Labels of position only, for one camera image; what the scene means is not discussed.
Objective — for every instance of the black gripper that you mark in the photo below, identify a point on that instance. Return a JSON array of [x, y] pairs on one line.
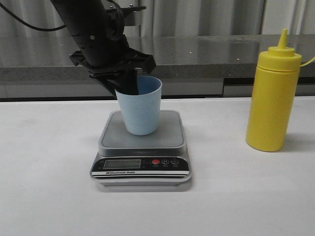
[[126, 81]]

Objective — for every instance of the light blue plastic cup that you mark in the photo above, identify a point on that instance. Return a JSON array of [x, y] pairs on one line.
[[141, 112]]

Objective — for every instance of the yellow squeeze bottle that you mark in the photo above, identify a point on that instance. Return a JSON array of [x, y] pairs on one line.
[[275, 82]]

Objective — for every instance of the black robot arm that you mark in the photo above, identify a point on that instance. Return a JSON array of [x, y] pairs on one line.
[[103, 47]]

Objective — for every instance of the silver digital kitchen scale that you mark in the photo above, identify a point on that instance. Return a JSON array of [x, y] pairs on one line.
[[155, 162]]

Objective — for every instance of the grey pleated curtain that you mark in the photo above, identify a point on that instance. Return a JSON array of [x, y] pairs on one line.
[[36, 18]]

